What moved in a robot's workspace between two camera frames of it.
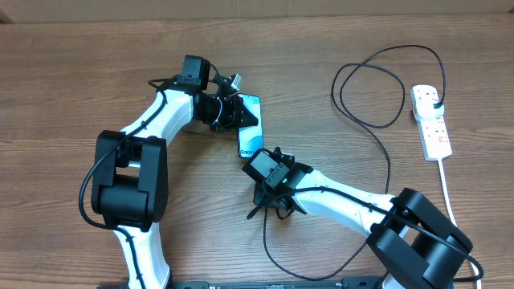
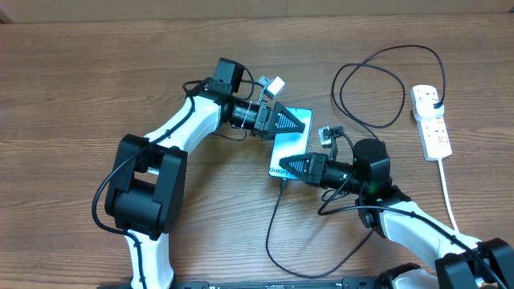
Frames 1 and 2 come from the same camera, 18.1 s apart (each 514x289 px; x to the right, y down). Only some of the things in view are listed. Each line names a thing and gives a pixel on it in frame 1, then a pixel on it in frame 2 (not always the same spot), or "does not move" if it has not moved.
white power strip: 434,138 does not move
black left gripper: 236,107 to 267,120
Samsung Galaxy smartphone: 250,139 to 288,144
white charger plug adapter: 425,111 does not move
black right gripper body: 265,192 to 331,173
